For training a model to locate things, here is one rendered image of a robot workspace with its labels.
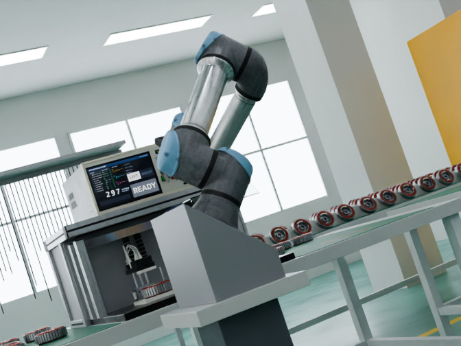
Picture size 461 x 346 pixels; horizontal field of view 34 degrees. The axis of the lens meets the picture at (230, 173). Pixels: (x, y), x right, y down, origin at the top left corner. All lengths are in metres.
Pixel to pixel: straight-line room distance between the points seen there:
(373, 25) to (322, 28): 3.13
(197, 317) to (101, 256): 1.09
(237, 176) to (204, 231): 0.22
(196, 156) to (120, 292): 0.99
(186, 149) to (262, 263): 0.37
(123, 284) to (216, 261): 1.03
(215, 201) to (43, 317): 7.14
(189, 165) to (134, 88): 7.82
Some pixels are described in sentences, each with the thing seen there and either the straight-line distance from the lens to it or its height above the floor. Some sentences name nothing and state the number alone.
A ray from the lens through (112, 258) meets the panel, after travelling 2.90.
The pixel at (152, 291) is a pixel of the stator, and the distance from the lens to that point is 2.62.
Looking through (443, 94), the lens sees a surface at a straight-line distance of 6.34.
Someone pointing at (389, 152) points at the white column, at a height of 1.13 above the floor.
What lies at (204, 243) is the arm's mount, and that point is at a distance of 1.91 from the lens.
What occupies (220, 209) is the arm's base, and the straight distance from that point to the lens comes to 2.00.
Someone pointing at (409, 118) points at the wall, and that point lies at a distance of 9.60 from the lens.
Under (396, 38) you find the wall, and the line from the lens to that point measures 9.51.
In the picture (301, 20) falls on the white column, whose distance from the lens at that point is 6.82.
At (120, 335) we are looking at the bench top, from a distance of 2.36.
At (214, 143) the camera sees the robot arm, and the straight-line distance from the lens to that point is 2.47.
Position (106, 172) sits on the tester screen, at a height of 1.26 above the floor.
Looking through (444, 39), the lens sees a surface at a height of 1.81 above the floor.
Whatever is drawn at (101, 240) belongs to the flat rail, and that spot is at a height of 1.03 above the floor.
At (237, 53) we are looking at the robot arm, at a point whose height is 1.41.
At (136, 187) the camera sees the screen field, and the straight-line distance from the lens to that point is 2.83.
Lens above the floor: 0.89
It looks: 5 degrees up
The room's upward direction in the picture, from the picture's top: 19 degrees counter-clockwise
